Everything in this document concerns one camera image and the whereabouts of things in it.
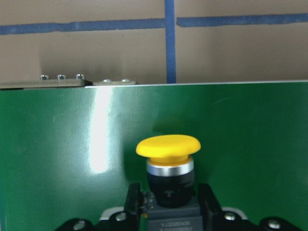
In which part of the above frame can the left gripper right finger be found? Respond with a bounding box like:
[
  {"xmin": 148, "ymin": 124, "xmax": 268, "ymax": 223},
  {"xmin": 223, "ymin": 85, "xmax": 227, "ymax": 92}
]
[{"xmin": 196, "ymin": 183, "xmax": 223, "ymax": 231}]

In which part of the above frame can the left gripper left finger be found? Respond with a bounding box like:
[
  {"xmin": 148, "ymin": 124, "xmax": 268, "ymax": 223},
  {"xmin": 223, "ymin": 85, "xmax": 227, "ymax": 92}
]
[{"xmin": 124, "ymin": 183, "xmax": 147, "ymax": 231}]

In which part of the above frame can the green conveyor belt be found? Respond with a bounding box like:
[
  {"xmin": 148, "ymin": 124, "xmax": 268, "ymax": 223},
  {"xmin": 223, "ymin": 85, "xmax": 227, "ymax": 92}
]
[{"xmin": 0, "ymin": 81, "xmax": 308, "ymax": 231}]

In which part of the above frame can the yellow mushroom push button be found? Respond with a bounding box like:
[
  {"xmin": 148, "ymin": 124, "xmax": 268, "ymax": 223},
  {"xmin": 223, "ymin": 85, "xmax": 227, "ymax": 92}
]
[{"xmin": 136, "ymin": 134, "xmax": 203, "ymax": 231}]

